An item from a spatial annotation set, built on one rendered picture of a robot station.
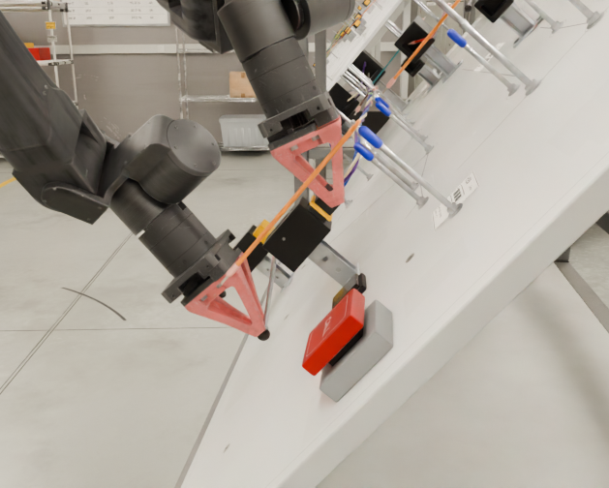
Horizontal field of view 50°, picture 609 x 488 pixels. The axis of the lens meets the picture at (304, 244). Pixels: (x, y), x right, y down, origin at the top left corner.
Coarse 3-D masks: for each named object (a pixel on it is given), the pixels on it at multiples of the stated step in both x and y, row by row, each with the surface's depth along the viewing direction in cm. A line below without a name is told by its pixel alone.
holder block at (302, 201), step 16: (304, 208) 62; (288, 224) 62; (304, 224) 62; (320, 224) 62; (272, 240) 63; (288, 240) 63; (304, 240) 63; (320, 240) 63; (288, 256) 63; (304, 256) 63
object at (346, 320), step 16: (352, 304) 43; (336, 320) 43; (352, 320) 41; (320, 336) 44; (336, 336) 42; (352, 336) 42; (320, 352) 42; (336, 352) 42; (304, 368) 43; (320, 368) 43
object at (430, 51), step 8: (416, 16) 111; (416, 24) 107; (424, 24) 110; (408, 32) 108; (416, 32) 110; (424, 32) 107; (400, 40) 108; (408, 40) 111; (416, 40) 111; (432, 40) 107; (400, 48) 109; (408, 48) 111; (424, 48) 108; (432, 48) 112; (408, 56) 109; (416, 56) 109; (432, 56) 112; (440, 56) 112; (440, 64) 113; (448, 64) 112; (448, 72) 113
